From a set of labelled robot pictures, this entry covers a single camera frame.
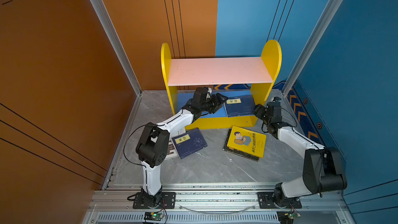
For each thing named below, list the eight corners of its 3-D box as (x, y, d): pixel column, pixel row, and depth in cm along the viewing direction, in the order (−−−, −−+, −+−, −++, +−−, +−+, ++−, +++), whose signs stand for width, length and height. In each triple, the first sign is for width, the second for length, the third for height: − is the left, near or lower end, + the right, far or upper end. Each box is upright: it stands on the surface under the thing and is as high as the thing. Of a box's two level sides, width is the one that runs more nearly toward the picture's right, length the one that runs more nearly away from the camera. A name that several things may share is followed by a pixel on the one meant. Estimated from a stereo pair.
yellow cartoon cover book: (226, 146, 93) (227, 144, 90) (231, 128, 101) (232, 125, 98) (262, 158, 88) (264, 155, 85) (264, 137, 96) (266, 134, 94)
